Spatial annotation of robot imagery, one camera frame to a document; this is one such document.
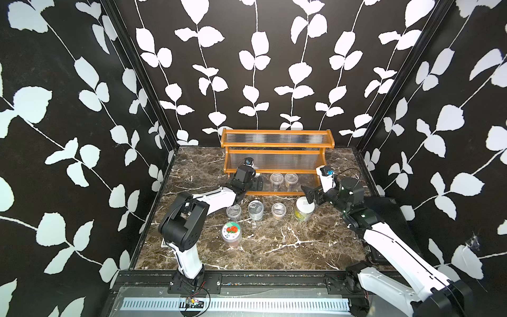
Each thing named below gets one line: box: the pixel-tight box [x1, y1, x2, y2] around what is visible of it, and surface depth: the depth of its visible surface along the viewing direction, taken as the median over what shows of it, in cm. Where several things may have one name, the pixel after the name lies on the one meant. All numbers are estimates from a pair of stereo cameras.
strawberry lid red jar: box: [221, 221, 243, 249], surface depth 81 cm
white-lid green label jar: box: [294, 196, 315, 222], surface depth 87 cm
